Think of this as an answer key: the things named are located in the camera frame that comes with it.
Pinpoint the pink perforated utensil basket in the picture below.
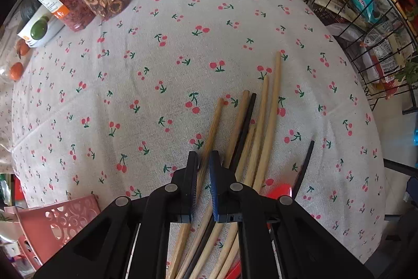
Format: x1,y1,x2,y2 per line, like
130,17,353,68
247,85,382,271
9,195,101,270

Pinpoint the brown wooden chopstick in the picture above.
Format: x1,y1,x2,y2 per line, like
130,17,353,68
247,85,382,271
166,90,249,278
166,98,223,279

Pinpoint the light bamboo chopstick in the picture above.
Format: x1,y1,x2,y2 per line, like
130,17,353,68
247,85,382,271
209,51,281,278
190,123,257,278
238,76,269,186

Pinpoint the black wire storage rack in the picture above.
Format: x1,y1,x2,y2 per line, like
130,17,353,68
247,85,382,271
306,0,417,115

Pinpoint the dark green squash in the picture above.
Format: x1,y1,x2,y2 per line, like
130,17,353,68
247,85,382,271
21,0,41,23

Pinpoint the clear jar with small oranges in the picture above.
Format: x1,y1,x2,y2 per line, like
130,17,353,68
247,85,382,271
0,35,32,83

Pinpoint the cherry print tablecloth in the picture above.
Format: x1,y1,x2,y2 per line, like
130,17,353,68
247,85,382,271
1,0,385,261

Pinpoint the white bowl with olive print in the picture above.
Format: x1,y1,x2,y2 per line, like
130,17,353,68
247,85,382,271
17,5,65,48

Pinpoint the red plastic spoon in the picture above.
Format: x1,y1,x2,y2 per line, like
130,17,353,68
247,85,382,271
225,183,292,279

